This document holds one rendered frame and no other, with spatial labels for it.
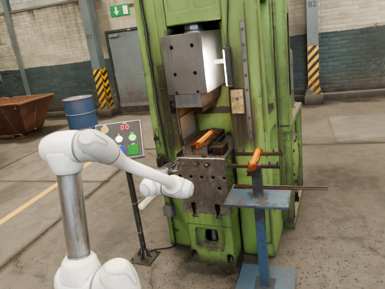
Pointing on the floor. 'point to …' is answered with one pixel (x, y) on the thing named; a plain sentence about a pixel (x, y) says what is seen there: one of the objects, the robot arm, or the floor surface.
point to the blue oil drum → (80, 112)
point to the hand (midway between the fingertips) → (176, 161)
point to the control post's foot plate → (138, 258)
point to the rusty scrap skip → (23, 114)
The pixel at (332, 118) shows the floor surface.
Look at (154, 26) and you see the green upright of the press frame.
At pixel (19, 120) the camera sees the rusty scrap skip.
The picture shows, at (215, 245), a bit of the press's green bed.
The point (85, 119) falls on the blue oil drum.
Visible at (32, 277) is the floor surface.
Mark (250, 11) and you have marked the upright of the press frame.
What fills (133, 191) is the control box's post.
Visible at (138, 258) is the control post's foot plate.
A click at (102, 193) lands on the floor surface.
